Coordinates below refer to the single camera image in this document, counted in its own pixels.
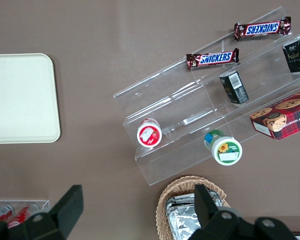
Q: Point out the red strawberry yogurt cup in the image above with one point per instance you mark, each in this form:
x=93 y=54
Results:
x=149 y=135

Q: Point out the clear acrylic stepped display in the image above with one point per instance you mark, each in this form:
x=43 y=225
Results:
x=165 y=100

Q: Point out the cream plastic tray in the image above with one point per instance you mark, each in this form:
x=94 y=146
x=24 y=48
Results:
x=20 y=100

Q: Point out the Snickers chocolate bar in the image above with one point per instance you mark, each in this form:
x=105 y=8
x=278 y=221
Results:
x=212 y=59
x=262 y=28

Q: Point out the red tartan cookie box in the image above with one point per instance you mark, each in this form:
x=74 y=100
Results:
x=285 y=117

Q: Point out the clear acrylic bottle rack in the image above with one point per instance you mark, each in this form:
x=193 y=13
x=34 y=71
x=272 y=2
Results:
x=43 y=202

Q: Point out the small black carton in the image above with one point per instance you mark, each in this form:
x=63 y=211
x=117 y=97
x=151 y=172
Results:
x=234 y=87
x=297 y=55

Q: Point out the green lid yogurt cup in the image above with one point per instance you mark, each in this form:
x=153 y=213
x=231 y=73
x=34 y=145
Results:
x=226 y=151

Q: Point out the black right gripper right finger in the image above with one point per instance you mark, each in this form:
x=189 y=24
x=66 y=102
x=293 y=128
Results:
x=210 y=217

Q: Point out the light wicker basket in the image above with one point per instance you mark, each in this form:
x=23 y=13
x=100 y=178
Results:
x=165 y=200

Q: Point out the foil wrapped pack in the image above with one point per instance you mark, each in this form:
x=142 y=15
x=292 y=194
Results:
x=182 y=222
x=177 y=200

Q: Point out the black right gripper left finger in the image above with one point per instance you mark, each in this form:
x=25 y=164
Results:
x=67 y=210

